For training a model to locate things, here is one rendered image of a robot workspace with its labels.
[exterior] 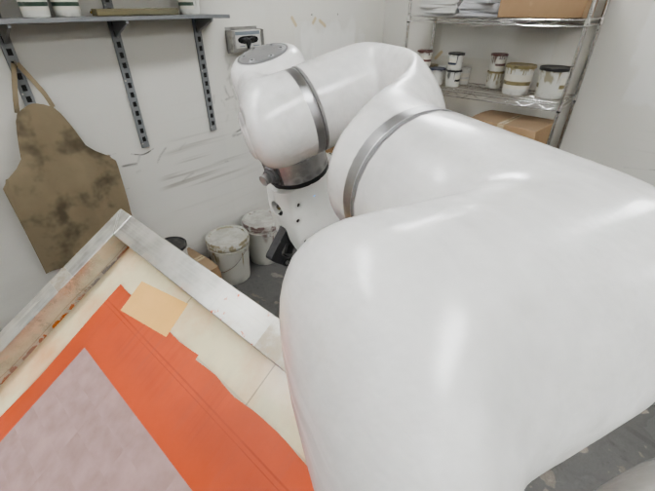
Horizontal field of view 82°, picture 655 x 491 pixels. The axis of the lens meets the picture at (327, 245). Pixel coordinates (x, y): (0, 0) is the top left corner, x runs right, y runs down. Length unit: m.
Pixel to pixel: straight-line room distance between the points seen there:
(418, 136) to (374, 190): 0.03
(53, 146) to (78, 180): 0.20
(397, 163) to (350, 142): 0.04
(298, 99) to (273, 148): 0.04
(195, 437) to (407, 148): 0.37
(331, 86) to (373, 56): 0.04
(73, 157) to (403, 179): 2.30
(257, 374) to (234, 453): 0.08
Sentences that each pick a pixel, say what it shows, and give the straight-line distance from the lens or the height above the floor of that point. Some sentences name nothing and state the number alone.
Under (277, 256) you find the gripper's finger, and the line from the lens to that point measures 0.48.
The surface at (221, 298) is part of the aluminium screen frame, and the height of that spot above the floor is 1.52.
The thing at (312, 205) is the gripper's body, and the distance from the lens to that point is 0.46.
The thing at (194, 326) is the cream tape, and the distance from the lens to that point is 0.51.
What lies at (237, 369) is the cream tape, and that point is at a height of 1.46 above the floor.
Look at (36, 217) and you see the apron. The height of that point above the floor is 0.87.
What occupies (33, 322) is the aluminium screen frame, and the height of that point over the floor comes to 1.42.
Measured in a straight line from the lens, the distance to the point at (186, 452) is 0.46.
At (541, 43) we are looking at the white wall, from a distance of 3.51.
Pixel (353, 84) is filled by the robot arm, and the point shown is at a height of 1.75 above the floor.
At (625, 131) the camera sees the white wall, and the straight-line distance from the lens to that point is 3.48.
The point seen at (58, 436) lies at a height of 1.37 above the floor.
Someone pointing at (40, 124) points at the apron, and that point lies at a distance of 2.37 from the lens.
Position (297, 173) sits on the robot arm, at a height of 1.64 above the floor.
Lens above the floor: 1.80
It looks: 33 degrees down
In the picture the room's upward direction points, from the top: straight up
